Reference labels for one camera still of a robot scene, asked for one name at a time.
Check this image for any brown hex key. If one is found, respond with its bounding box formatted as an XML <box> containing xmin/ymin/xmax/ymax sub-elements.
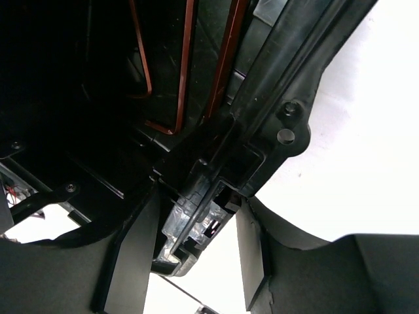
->
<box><xmin>203</xmin><ymin>0</ymin><xmax>249</xmax><ymax>121</ymax></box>
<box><xmin>127</xmin><ymin>0</ymin><xmax>153</xmax><ymax>99</ymax></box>
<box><xmin>139</xmin><ymin>0</ymin><xmax>198</xmax><ymax>135</ymax></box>

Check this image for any black plastic toolbox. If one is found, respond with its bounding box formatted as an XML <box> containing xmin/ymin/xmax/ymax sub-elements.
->
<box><xmin>1</xmin><ymin>1</ymin><xmax>374</xmax><ymax>277</ymax></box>

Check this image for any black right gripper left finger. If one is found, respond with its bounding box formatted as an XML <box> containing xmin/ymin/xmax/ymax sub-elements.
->
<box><xmin>1</xmin><ymin>185</ymin><xmax>160</xmax><ymax>313</ymax></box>

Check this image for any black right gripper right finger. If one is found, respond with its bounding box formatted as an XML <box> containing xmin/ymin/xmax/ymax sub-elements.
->
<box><xmin>236</xmin><ymin>198</ymin><xmax>418</xmax><ymax>313</ymax></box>

